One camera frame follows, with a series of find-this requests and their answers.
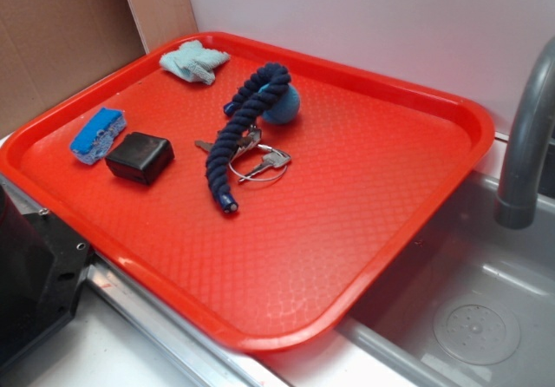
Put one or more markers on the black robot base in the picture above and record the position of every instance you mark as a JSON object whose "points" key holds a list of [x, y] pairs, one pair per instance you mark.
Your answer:
{"points": [[44, 263]]}

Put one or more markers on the light blue cloth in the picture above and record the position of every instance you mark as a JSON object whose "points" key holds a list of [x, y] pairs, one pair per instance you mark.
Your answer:
{"points": [[192, 62]]}

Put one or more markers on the red plastic tray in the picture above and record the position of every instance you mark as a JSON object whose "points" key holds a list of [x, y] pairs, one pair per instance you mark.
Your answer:
{"points": [[372, 159]]}

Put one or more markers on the blue ball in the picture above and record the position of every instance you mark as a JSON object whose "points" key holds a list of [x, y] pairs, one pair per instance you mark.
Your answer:
{"points": [[285, 110]]}

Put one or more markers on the black rectangular box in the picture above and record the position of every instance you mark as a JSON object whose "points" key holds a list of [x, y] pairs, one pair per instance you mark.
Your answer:
{"points": [[140, 158]]}

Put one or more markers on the blue sponge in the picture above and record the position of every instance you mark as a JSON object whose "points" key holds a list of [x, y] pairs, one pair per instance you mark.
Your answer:
{"points": [[97, 136]]}

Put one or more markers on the grey toy sink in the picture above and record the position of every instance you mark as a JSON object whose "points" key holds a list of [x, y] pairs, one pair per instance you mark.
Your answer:
{"points": [[387, 337]]}

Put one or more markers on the grey faucet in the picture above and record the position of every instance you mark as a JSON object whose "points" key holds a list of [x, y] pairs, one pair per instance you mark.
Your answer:
{"points": [[528, 167]]}

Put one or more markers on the round sink drain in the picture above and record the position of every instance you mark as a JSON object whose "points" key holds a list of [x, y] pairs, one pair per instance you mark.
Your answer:
{"points": [[476, 330]]}

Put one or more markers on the brown cardboard panel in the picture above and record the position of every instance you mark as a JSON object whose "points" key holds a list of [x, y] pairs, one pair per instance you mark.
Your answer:
{"points": [[52, 49]]}

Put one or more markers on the silver keys on ring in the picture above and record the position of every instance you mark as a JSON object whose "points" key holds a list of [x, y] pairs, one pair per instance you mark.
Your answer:
{"points": [[274, 162]]}

